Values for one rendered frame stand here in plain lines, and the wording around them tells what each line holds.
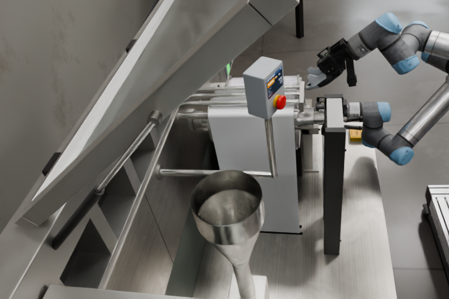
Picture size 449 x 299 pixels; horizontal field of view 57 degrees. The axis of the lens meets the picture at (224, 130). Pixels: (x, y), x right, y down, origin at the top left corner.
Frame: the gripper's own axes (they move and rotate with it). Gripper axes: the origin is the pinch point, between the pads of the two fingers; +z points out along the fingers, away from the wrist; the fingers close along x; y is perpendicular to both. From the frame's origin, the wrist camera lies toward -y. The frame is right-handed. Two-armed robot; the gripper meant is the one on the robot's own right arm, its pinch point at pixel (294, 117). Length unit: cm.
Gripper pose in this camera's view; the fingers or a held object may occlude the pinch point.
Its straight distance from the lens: 164.8
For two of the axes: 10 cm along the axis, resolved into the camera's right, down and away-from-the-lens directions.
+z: -9.7, 0.0, 2.2
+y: -1.5, -7.6, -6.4
